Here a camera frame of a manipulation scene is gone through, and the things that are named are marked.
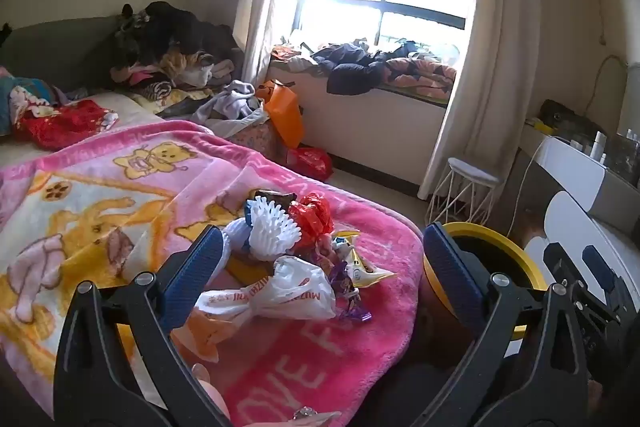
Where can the red plastic bag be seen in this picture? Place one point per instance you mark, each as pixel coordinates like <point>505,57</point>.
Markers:
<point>310,217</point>

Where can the wide cream curtain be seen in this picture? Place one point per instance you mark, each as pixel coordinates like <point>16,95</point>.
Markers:
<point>495,57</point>

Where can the orange patterned quilt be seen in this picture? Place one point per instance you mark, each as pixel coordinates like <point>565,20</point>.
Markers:
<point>420,74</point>

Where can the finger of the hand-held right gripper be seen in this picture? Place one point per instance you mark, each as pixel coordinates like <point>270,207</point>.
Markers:
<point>560,264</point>
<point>597,264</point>

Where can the grey white garment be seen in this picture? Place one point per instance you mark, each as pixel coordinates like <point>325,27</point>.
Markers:
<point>232,99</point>

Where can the beige bed mattress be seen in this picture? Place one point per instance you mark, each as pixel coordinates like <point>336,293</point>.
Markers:
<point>127,107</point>

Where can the white dresser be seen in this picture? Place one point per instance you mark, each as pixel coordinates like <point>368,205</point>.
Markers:
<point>565,162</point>

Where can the dark cosmetics organiser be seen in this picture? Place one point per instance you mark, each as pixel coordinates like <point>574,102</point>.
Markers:
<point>625,157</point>

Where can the white bottle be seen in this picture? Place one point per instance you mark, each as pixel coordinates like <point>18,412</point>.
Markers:
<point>597,144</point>

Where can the dark snack packet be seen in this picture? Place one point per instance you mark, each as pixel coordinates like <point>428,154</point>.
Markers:
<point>272,198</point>

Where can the person's leg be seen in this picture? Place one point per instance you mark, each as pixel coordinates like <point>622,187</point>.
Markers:
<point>400,387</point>

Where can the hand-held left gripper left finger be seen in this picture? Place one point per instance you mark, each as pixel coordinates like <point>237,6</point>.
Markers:
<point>200,262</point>

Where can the red shopping bag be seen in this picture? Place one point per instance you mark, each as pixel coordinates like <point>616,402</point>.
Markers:
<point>312,162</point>

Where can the dark blue jacket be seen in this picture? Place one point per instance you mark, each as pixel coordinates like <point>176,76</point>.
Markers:
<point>350,74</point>

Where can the white foam fruit net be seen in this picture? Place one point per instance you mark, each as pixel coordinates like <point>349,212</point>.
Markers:
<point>270,227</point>

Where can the white rounded chair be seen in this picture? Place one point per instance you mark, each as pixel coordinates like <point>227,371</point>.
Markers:
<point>570,217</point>

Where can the white plastic bag orange print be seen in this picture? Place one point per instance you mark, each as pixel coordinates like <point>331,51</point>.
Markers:
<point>295,287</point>

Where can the pink printed blanket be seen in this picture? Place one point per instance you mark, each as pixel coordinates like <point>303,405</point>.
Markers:
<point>100,187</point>

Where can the purple snack wrapper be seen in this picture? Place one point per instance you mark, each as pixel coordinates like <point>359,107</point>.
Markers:
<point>342,287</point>

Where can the colourful printed cloth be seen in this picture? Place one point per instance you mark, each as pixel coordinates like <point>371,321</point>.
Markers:
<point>25,92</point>

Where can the pile of black clothes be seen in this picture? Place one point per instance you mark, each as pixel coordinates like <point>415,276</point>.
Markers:
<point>170,32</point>

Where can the black bag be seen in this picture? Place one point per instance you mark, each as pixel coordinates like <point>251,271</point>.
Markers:
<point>565,117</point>

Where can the yellow trash bin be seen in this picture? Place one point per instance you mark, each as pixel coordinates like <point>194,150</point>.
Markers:
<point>515,257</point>

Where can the grey headboard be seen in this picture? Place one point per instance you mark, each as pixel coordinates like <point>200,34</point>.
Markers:
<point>60,47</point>

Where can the yellow white snack wrapper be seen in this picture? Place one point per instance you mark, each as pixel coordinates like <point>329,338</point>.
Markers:
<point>362,274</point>

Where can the orange black cloth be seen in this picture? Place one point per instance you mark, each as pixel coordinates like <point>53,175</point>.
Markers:
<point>285,53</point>

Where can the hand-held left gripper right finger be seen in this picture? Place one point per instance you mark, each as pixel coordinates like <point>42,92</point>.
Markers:
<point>450,267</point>

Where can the floral laundry basket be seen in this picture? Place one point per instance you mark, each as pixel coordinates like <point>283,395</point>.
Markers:
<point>255,139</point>

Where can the red cloth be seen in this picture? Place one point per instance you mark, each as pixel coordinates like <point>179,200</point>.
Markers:
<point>70,122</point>

